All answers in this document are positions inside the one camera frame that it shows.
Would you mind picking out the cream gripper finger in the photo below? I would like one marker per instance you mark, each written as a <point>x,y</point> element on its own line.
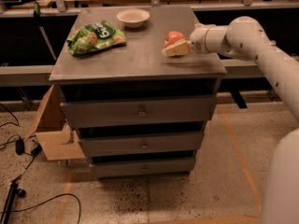
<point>177,49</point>

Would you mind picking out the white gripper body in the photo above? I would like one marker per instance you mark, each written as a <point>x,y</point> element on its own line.
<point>199,39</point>

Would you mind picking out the red apple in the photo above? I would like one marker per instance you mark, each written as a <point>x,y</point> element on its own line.
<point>173,37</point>

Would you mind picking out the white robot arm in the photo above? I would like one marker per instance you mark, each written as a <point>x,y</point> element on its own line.
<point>245,38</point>

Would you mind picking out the white paper bowl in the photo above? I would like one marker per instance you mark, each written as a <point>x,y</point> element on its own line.
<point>133,17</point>

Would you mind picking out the grey drawer cabinet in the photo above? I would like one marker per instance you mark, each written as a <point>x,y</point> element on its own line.
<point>135,111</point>

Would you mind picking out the green chip bag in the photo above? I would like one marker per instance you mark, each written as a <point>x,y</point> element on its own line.
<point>94,37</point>

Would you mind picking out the cardboard box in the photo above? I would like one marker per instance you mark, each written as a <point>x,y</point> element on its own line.
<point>56,137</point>

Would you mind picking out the black power adapter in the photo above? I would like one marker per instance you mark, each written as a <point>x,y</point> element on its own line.
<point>19,146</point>

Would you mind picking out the black tripod leg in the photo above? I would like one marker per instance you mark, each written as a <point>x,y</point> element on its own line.
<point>14,191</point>

